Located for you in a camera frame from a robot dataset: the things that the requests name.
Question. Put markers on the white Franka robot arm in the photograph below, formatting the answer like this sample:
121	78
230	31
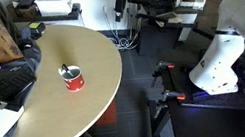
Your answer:
218	61

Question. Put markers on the black flat box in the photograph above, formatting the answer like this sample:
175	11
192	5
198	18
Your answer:
27	0

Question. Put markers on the yellow and black device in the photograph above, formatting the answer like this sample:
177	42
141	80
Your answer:
36	29

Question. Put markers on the black keyboard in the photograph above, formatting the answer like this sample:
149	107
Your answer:
8	84

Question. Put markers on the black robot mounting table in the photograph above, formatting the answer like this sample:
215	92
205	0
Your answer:
221	123

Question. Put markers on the red mug with white dots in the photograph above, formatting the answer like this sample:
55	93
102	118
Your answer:
74	82

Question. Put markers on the black cabinet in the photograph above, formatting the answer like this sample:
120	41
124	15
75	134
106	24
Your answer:
156	40

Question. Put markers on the white printer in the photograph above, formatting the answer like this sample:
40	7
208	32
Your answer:
54	6

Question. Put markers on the black metal equipment stand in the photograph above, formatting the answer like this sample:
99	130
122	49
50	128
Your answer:
161	4

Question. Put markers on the small black orange-tipped clamp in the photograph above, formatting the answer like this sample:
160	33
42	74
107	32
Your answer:
161	67

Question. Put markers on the black low shelf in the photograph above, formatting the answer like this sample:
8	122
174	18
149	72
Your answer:
53	19

